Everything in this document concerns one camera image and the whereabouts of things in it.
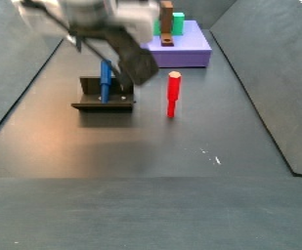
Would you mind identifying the black camera cable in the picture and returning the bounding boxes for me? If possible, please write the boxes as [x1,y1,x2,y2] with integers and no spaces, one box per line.
[21,0,136,91]

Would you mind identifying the left green block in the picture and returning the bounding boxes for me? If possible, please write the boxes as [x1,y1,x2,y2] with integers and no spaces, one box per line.
[172,13,185,35]

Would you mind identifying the blue hexagonal peg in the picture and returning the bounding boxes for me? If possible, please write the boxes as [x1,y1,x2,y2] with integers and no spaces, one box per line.
[100,61,112,104]

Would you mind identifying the black angle fixture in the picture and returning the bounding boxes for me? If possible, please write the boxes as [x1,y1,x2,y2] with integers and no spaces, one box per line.
[72,77,136,111]

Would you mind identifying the red hexagonal peg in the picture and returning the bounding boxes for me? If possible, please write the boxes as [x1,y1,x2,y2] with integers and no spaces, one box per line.
[168,71,182,118]

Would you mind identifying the brown L-shaped holder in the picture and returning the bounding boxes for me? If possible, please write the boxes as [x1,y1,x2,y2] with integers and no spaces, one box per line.
[160,0,174,47]

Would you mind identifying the purple base block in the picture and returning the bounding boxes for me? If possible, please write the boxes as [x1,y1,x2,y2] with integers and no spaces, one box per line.
[144,21,212,68]

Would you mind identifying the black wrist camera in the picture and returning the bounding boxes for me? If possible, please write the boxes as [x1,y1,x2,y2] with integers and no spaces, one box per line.
[72,26,158,87]

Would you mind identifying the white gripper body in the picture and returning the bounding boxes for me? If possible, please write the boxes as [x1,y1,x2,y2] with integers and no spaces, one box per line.
[14,0,160,44]

